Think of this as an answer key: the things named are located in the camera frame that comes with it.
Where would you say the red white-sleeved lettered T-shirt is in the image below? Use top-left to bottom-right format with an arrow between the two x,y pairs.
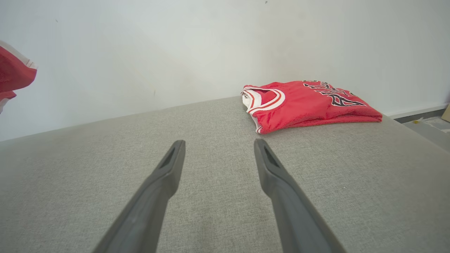
241,80 -> 383,135

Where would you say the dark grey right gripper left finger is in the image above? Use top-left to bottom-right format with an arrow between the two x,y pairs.
92,140 -> 186,253

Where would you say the white wall baseboard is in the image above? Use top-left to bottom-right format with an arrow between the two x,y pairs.
388,103 -> 450,123

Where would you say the plain red garment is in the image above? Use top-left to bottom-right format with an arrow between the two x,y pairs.
0,40 -> 38,113

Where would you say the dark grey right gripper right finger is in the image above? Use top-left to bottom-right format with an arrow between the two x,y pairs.
254,138 -> 347,253

